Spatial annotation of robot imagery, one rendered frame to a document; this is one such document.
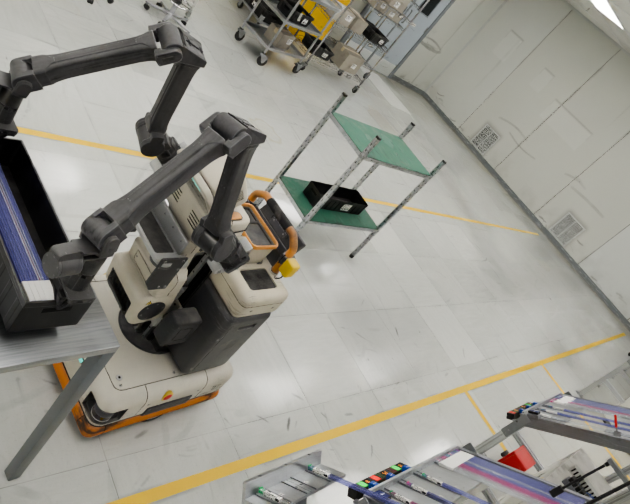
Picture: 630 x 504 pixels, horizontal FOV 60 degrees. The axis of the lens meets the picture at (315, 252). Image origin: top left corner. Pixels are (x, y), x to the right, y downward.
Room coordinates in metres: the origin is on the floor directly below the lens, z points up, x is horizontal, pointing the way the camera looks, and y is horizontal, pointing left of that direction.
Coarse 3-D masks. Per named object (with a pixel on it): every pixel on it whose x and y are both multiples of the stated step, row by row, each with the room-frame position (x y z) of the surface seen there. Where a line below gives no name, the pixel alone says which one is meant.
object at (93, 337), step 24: (96, 312) 1.08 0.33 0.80; (0, 336) 0.83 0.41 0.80; (24, 336) 0.87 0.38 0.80; (48, 336) 0.92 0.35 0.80; (72, 336) 0.97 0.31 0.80; (96, 336) 1.02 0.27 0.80; (0, 360) 0.78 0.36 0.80; (24, 360) 0.83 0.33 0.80; (48, 360) 0.87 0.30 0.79; (96, 360) 1.02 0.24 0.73; (72, 384) 1.02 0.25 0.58; (48, 432) 1.03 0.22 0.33; (24, 456) 1.02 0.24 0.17
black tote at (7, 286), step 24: (0, 144) 1.17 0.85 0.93; (24, 144) 1.21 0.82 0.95; (24, 168) 1.18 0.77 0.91; (24, 192) 1.16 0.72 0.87; (24, 216) 1.11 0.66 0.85; (48, 216) 1.10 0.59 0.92; (0, 240) 0.90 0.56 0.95; (48, 240) 1.08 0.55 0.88; (0, 264) 0.88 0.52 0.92; (0, 288) 0.86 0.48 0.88; (0, 312) 0.84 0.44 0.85; (24, 312) 0.83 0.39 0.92; (48, 312) 0.88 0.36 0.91; (72, 312) 0.94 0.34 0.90
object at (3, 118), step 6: (0, 102) 1.12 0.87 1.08; (0, 108) 1.12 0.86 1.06; (6, 108) 1.13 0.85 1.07; (18, 108) 1.16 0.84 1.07; (0, 114) 1.12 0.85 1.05; (6, 114) 1.13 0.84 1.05; (12, 114) 1.14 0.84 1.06; (0, 120) 1.12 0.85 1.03; (6, 120) 1.14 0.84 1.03; (12, 120) 1.16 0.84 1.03; (0, 126) 1.12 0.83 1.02; (6, 126) 1.13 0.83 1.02; (12, 126) 1.15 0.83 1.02; (12, 132) 1.14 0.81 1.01
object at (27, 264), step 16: (0, 176) 1.12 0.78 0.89; (0, 192) 1.08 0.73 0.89; (0, 208) 1.04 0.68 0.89; (16, 208) 1.08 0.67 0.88; (0, 224) 1.00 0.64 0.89; (16, 224) 1.04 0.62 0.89; (16, 240) 1.00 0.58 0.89; (16, 256) 0.96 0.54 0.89; (32, 256) 0.99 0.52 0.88; (16, 272) 0.93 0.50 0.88; (32, 272) 0.96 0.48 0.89; (32, 288) 0.92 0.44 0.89; (48, 288) 0.95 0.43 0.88
